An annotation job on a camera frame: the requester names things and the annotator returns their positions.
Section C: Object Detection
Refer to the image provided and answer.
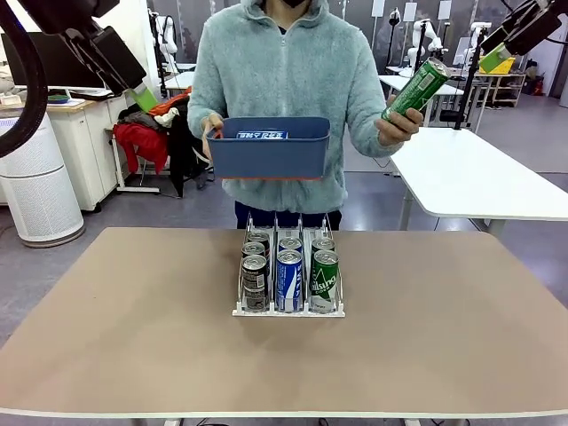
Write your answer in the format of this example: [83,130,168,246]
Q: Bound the yellow plastic crate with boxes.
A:
[478,55,517,75]

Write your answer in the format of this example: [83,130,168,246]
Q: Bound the black hanging jacket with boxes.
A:
[167,104,214,199]

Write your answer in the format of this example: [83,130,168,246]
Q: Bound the person's right forearm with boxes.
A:
[186,95,223,134]

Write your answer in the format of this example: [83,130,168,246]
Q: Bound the black tripod pole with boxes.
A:
[452,26,492,130]
[406,20,422,81]

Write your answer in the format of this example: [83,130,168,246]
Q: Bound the white side table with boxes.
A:
[385,126,568,236]

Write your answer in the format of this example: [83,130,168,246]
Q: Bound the white desk cabinet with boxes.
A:
[26,86,130,212]

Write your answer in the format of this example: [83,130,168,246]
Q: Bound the black keyboard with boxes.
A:
[69,88,116,99]

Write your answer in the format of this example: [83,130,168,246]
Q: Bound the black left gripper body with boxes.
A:
[61,25,147,97]

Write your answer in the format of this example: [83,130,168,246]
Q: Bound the wooden shelf table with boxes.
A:
[485,73,527,108]

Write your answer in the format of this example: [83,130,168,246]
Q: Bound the orange garment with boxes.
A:
[148,86,193,119]

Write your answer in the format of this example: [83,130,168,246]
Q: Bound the person's right hand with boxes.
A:
[202,113,225,138]

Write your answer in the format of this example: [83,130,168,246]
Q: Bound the blue plastic bin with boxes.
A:
[206,116,332,181]

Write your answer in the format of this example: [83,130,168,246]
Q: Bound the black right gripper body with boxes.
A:
[501,0,564,57]

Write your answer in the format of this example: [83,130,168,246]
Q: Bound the red jacket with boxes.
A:
[113,122,172,175]

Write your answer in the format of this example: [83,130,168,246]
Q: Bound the white rolling stand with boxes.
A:
[105,126,161,195]

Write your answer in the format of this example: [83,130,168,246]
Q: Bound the dark grey garment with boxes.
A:
[117,104,154,128]

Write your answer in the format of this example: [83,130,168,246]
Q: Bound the black corrugated cable hose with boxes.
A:
[0,8,48,159]

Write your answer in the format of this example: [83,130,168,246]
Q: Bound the white air purifier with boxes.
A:
[0,113,85,249]

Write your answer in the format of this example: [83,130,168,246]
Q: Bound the person's left hand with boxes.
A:
[375,106,425,146]

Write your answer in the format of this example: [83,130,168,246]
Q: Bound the black beverage can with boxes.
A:
[247,231,271,256]
[241,241,267,260]
[241,254,268,311]

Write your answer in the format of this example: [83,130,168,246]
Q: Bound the clear white can dispenser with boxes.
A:
[232,211,347,319]

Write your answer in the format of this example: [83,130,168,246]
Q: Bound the person in teal fleece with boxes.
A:
[186,0,403,214]

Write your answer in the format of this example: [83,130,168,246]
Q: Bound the person's left forearm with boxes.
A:
[350,95,403,159]

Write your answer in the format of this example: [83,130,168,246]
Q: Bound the dark blue trousers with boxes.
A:
[234,201,343,231]

